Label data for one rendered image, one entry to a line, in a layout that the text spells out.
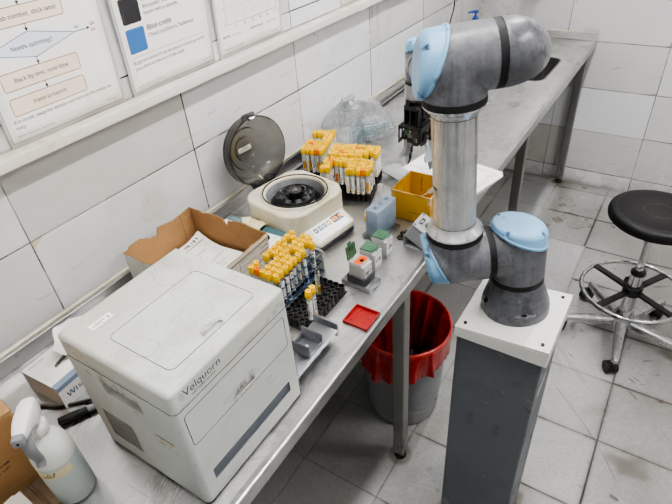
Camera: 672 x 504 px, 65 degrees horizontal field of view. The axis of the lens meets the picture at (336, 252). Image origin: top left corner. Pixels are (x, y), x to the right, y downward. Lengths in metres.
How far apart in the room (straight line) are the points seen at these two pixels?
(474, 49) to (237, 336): 0.60
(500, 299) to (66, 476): 0.91
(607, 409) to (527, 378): 1.09
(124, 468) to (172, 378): 0.35
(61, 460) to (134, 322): 0.26
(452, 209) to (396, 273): 0.42
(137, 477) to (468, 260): 0.77
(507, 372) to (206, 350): 0.73
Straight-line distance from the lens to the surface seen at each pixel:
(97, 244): 1.47
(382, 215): 1.52
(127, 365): 0.89
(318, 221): 1.53
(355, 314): 1.31
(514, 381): 1.33
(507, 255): 1.14
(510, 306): 1.22
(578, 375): 2.45
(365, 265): 1.34
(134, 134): 1.46
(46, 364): 1.34
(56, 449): 1.05
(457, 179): 1.02
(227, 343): 0.87
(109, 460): 1.18
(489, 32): 0.94
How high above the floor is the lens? 1.77
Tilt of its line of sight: 36 degrees down
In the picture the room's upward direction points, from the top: 5 degrees counter-clockwise
